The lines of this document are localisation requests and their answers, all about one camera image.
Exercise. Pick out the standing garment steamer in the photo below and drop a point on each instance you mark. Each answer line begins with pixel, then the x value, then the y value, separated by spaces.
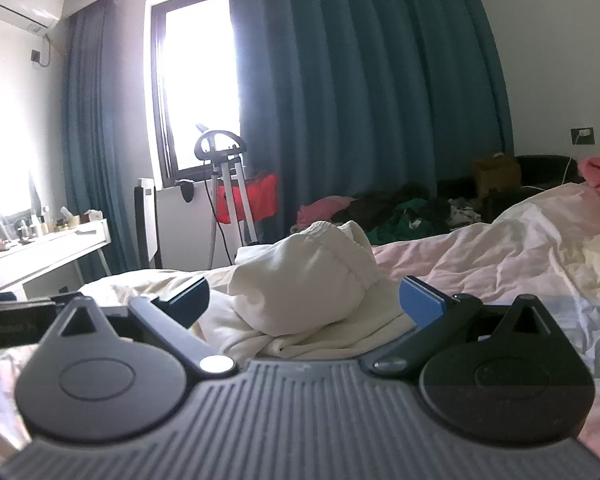
pixel 228 170

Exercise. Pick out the black sofa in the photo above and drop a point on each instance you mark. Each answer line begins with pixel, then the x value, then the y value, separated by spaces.
pixel 545 170

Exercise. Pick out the wall socket with charger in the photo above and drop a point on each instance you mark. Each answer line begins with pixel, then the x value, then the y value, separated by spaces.
pixel 582 136

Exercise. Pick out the black wall plug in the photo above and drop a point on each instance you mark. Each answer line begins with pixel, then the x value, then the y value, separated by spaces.
pixel 35 55

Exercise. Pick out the lit vanity mirror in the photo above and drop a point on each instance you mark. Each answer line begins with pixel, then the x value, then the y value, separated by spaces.
pixel 10 195

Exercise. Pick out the tissue box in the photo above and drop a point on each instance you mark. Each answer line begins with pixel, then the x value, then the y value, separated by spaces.
pixel 92 216

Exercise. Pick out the white panel heater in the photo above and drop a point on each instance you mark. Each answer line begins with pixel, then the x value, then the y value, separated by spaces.
pixel 185 230

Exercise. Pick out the pink garment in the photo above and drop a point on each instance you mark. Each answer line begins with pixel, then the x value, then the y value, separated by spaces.
pixel 320 210

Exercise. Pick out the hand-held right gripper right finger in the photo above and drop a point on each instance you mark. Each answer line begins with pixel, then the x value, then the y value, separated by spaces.
pixel 421 304

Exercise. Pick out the wide blue curtain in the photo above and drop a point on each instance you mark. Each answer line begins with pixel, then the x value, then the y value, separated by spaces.
pixel 355 85

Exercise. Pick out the row of cosmetic bottles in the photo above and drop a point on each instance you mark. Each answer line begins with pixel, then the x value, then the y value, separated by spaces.
pixel 35 225

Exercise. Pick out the dark garment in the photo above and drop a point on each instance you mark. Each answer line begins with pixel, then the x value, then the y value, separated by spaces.
pixel 380 200

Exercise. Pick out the green garment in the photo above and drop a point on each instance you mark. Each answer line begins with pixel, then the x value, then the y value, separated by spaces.
pixel 405 220

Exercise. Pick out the white zip sweatshirt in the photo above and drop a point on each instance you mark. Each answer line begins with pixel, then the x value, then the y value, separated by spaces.
pixel 300 280

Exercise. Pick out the narrow blue curtain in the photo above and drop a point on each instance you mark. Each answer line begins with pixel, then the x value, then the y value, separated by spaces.
pixel 105 160

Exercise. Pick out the pastel bed duvet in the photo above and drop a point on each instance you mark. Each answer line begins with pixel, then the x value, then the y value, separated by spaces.
pixel 505 260

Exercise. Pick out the patterned black white garment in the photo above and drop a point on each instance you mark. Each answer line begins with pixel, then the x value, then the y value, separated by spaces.
pixel 462 210

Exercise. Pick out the dark framed window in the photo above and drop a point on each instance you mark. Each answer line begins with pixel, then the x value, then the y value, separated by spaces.
pixel 195 85

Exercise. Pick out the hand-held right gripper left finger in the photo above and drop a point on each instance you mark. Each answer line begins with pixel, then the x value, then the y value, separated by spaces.
pixel 189 302

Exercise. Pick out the white desk with drawers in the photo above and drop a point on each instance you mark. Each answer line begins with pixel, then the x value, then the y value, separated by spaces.
pixel 40 255

